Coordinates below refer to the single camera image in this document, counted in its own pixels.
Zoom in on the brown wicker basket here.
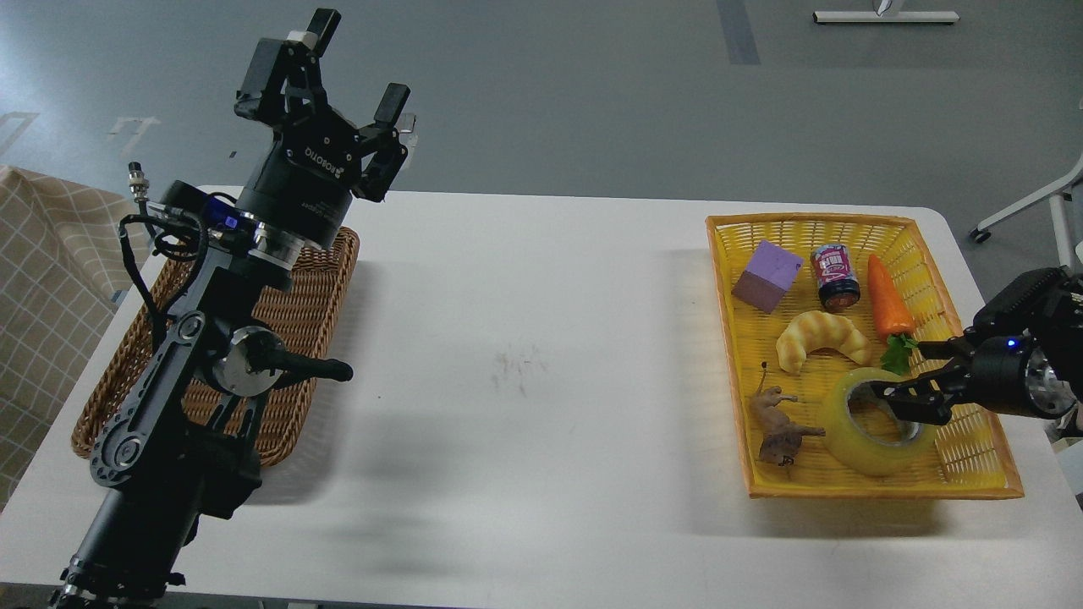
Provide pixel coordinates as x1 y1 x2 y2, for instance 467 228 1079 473
70 226 360 467

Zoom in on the brown toy lion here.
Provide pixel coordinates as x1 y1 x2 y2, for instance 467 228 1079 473
748 361 827 468

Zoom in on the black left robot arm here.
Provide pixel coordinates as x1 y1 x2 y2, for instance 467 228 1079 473
49 8 410 608

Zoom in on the white furniture base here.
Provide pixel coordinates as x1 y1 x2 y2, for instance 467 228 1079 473
812 1 960 25

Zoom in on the orange toy carrot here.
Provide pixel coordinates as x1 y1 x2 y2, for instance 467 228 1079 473
866 254 918 376

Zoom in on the yellow plastic basket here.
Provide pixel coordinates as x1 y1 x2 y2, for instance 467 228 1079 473
706 212 1025 500

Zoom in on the toy croissant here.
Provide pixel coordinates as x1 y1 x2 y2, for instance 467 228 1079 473
775 311 871 374

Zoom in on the small purple can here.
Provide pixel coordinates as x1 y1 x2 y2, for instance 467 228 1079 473
810 243 861 315

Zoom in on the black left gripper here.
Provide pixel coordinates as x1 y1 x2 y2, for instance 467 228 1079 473
234 8 410 248

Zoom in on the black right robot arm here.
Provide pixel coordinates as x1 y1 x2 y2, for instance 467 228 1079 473
869 267 1082 425

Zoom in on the white chair leg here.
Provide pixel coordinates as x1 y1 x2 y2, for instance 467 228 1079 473
968 158 1082 265

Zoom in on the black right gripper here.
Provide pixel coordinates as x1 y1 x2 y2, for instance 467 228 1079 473
867 336 1058 425

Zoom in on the yellow tape roll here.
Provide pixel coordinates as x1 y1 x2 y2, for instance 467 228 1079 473
817 367 936 475

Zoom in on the purple foam cube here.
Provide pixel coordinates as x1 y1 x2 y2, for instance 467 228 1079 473
731 239 804 315

